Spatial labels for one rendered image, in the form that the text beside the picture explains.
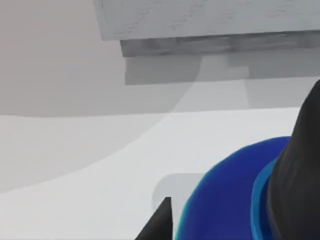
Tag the pale grey wooden cabinet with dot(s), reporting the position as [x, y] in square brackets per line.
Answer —
[200, 17]

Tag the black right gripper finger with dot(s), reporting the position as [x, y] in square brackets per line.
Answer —
[161, 225]

